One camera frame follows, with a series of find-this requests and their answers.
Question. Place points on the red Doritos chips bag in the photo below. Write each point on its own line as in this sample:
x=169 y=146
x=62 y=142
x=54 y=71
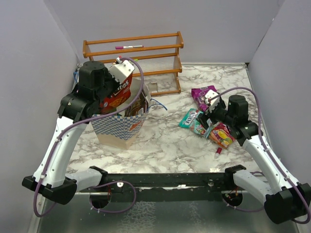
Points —
x=123 y=93

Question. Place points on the pink marker pen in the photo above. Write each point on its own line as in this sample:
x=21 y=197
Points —
x=128 y=47

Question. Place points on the small red lip balm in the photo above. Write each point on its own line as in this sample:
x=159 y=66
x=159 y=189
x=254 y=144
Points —
x=218 y=152

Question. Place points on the orange Fox's fruit candy bag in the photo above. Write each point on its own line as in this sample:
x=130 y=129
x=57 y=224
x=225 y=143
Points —
x=221 y=136

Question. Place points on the teal Fox's mint candy bag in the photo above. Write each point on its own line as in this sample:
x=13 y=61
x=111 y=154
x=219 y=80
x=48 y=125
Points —
x=189 y=121

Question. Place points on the brown kettle chips bag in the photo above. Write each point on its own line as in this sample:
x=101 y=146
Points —
x=139 y=107

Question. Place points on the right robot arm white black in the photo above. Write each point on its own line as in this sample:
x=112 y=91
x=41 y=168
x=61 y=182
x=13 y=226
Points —
x=283 y=196

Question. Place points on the wooden two-tier shelf rack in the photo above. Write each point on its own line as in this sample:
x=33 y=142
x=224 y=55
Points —
x=159 y=56

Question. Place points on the purple snack packet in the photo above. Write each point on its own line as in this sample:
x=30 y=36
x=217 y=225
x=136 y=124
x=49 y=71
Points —
x=198 y=95

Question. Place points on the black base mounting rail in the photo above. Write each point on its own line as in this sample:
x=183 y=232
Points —
x=162 y=187

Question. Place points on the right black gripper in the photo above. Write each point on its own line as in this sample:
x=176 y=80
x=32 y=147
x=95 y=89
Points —
x=203 y=118

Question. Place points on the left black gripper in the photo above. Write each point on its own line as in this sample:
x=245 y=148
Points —
x=116 y=83

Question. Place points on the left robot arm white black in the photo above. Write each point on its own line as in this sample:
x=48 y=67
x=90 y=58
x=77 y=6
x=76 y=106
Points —
x=96 y=82

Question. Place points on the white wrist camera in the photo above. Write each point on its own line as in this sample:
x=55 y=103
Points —
x=121 y=70
x=211 y=99

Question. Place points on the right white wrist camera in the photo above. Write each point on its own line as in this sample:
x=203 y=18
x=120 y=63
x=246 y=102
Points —
x=211 y=99

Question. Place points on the blue checkered paper bag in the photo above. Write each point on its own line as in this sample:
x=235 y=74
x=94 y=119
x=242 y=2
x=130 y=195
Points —
x=120 y=131

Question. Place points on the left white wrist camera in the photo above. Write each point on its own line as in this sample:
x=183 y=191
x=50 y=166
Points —
x=121 y=70

